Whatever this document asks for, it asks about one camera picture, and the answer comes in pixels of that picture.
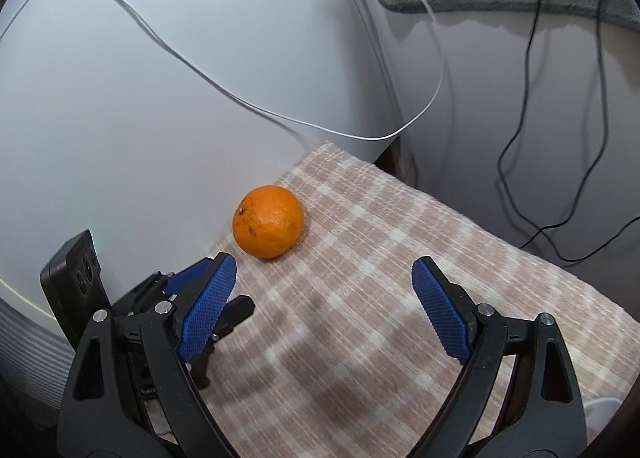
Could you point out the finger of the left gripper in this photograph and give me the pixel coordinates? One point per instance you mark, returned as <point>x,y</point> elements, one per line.
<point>234,313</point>
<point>187,275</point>

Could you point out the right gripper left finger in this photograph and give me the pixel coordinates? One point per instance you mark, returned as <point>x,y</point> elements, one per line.
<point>170,333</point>

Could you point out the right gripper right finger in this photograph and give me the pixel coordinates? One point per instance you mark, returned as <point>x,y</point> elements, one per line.
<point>541,414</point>

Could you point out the mandarin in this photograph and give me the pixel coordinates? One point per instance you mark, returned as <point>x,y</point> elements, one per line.
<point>268,222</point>

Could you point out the plaid tablecloth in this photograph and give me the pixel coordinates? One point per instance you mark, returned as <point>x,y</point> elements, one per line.
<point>339,358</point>

